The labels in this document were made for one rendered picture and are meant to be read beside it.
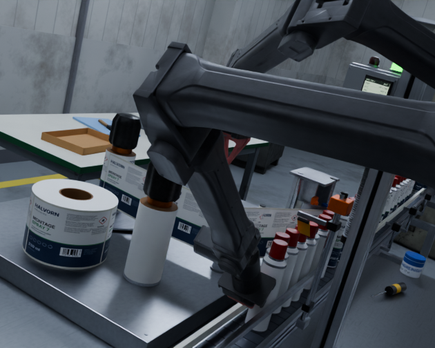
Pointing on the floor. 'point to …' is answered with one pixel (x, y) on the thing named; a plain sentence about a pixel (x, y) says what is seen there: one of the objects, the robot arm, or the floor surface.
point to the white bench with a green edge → (63, 120)
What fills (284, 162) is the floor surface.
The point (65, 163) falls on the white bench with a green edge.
